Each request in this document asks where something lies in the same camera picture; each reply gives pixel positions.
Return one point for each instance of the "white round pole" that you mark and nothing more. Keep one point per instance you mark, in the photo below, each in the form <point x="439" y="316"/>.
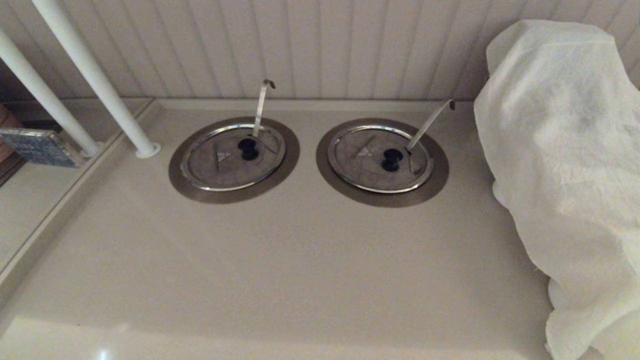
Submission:
<point x="40" y="95"/>
<point x="90" y="70"/>

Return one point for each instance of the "white draped cloth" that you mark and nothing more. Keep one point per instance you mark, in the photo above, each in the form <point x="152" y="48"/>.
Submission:
<point x="565" y="150"/>

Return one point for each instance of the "round steel lid black knob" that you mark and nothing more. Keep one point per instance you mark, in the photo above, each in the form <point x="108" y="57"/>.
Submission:
<point x="360" y="170"/>
<point x="220" y="172"/>

